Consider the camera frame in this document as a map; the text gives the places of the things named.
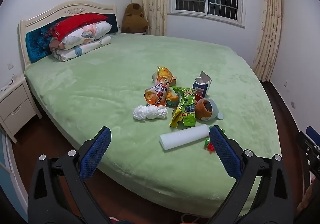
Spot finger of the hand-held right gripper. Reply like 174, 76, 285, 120
296, 126, 320, 177

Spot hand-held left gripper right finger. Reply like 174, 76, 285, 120
209, 125, 294, 224

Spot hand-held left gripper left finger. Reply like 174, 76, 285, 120
27, 126, 118, 224

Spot orange juice spout pouch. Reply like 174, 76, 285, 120
144, 66, 173, 107

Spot red and green toy blocks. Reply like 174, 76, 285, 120
204, 137, 216, 152

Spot white foam roll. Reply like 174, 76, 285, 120
159, 124, 210, 151

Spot brown crumpled wrapper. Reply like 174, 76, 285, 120
195, 98, 213, 117

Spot green snack packet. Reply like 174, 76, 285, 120
170, 86, 197, 128

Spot red white carton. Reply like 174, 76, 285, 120
194, 89, 206, 103

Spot crumpled white plastic bag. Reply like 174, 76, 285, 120
133, 105, 168, 121

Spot bed with green blanket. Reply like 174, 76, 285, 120
24, 33, 279, 218

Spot torn blue carton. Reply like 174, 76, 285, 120
192, 71, 212, 97

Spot orange snack packet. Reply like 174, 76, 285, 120
165, 89, 180, 108

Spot cream nightstand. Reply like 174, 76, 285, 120
0, 74, 43, 143

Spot folded floral quilt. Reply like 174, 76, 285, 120
50, 35, 112, 62

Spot floral pillow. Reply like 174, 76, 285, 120
61, 21, 112, 50

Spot cream blue tufted headboard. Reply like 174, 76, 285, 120
19, 1, 120, 70

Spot red pillow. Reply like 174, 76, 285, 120
54, 14, 109, 41

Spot brown plush bear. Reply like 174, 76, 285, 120
121, 3, 149, 34

